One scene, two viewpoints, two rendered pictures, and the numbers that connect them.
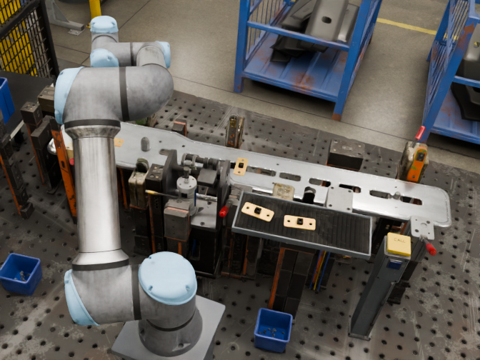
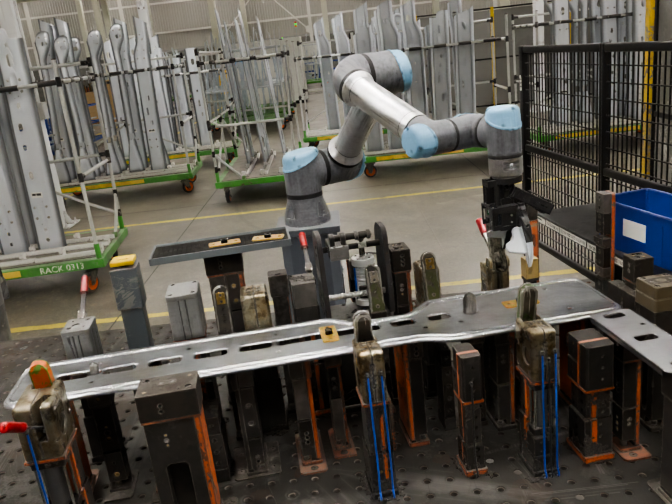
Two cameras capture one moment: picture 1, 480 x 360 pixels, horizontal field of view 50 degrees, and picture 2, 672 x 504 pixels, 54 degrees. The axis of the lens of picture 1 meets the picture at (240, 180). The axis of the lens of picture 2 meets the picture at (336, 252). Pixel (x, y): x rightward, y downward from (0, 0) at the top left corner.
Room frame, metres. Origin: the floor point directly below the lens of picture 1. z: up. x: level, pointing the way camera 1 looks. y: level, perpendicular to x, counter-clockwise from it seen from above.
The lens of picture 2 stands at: (2.66, -0.31, 1.64)
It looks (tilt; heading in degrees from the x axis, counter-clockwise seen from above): 17 degrees down; 166
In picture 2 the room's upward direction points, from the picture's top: 7 degrees counter-clockwise
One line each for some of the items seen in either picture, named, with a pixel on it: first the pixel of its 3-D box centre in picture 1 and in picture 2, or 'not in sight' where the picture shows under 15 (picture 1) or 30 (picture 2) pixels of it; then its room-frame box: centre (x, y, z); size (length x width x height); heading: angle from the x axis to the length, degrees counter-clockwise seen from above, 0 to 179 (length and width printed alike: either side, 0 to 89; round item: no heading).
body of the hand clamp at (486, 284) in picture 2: not in sight; (496, 324); (1.18, 0.49, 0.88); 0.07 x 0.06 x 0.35; 172
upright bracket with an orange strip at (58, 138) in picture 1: (67, 176); (533, 294); (1.20, 0.58, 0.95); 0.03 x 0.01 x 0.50; 82
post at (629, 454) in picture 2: not in sight; (626, 389); (1.56, 0.59, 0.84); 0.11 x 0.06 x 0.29; 172
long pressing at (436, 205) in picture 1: (246, 167); (321, 338); (1.29, -0.02, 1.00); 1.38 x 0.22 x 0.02; 82
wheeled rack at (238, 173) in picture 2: not in sight; (256, 116); (-5.79, 1.00, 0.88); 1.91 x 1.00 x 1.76; 166
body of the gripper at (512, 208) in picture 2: not in sight; (504, 202); (1.34, 0.43, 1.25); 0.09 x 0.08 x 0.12; 82
